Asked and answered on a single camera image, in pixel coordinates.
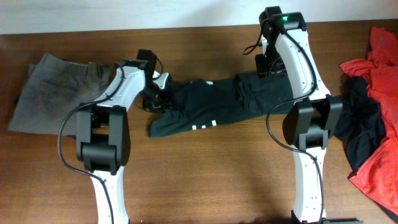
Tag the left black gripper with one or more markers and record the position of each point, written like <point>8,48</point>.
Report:
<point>167,101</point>

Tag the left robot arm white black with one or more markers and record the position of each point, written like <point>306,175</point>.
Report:
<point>103,142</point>

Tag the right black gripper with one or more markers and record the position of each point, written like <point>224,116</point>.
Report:
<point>262,68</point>

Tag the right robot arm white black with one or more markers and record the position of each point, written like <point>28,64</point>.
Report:
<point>311,121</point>

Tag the black garment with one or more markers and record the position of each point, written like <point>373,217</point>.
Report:
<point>360,126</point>

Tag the red t-shirt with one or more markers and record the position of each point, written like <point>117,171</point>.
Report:
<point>377,177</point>

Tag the dark green t-shirt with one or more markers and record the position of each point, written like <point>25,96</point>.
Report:
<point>204,104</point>

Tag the folded grey shorts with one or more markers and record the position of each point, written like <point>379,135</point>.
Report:
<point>53,89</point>

